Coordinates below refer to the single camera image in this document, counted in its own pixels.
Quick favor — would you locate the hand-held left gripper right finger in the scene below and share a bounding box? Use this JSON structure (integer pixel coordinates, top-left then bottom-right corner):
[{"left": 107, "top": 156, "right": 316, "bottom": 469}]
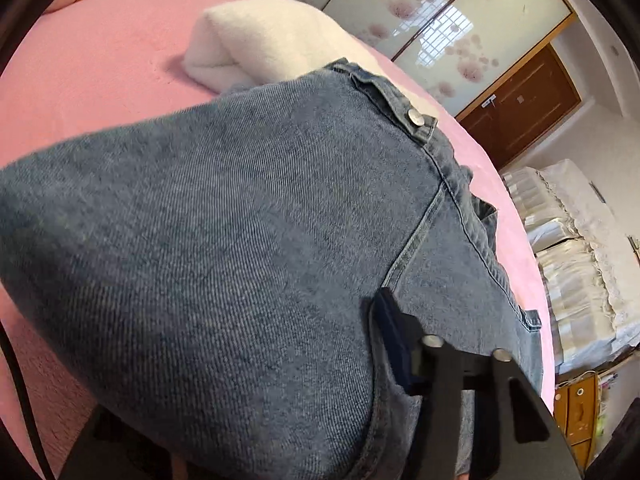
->
[{"left": 374, "top": 287, "right": 585, "bottom": 480}]

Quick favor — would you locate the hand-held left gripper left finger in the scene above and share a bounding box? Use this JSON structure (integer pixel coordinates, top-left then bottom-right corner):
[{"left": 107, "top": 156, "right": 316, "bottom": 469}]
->
[{"left": 59, "top": 404, "right": 175, "bottom": 480}]

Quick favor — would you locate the blue denim jacket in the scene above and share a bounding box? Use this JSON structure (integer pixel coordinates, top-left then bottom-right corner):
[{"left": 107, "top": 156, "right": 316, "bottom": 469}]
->
[{"left": 0, "top": 57, "right": 546, "bottom": 480}]

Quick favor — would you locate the white lace covered sofa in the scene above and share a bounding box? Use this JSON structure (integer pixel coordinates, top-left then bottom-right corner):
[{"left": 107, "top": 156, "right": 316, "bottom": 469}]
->
[{"left": 500, "top": 157, "right": 640, "bottom": 377}]

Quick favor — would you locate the yellow wooden cabinet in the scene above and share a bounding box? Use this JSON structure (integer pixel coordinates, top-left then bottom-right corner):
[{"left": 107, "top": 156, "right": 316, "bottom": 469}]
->
[{"left": 554, "top": 374, "right": 610, "bottom": 467}]

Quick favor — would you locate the brown wooden door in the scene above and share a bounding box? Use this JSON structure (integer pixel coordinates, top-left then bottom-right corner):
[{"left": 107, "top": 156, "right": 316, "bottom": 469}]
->
[{"left": 457, "top": 42, "right": 584, "bottom": 171}]

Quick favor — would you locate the white fluffy folded garment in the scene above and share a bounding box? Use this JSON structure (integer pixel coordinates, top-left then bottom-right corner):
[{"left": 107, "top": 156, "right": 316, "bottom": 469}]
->
[{"left": 181, "top": 1, "right": 372, "bottom": 96}]

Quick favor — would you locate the floral sliding wardrobe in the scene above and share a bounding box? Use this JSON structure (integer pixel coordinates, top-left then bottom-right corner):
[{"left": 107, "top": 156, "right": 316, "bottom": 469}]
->
[{"left": 262, "top": 0, "right": 577, "bottom": 119}]

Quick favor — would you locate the pink bed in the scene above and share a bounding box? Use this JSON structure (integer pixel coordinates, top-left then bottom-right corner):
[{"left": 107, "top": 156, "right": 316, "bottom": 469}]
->
[{"left": 0, "top": 0, "right": 557, "bottom": 480}]

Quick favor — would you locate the black cable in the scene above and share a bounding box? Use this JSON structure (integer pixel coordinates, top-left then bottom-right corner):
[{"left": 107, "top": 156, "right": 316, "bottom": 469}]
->
[{"left": 0, "top": 325, "right": 57, "bottom": 480}]

